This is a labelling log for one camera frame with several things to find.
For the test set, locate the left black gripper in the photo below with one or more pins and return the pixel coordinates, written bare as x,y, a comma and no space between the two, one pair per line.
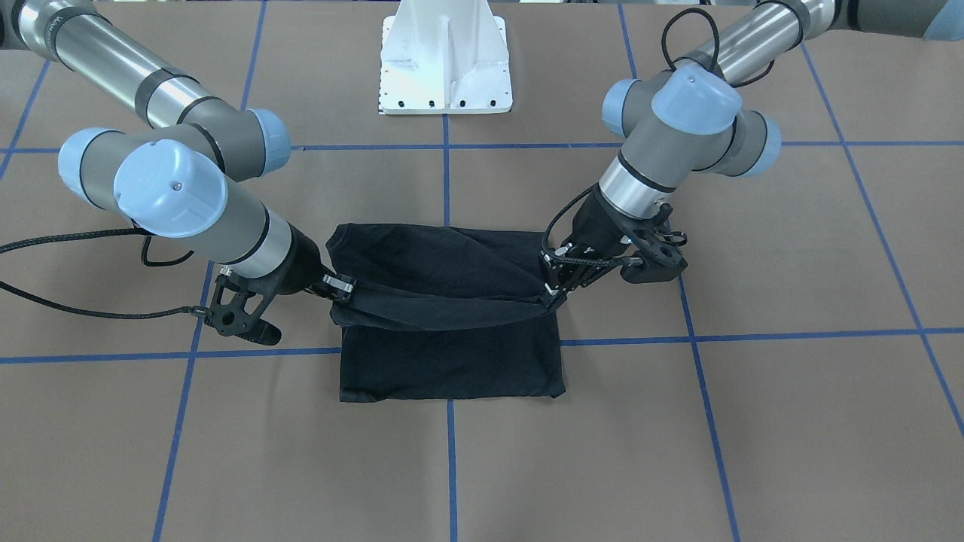
597,223

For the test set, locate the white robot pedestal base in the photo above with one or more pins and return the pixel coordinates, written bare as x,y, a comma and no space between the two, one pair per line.
444,57

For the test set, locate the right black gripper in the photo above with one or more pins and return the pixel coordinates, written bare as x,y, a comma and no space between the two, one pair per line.
303,261

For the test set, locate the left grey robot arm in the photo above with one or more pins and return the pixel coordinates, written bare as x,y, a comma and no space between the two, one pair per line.
690,118

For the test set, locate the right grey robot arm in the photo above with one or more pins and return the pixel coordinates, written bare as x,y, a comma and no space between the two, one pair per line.
182,179

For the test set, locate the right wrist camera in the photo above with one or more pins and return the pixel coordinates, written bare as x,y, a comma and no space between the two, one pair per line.
238,304

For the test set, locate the black graphic t-shirt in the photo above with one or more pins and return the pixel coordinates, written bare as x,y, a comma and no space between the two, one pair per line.
443,313

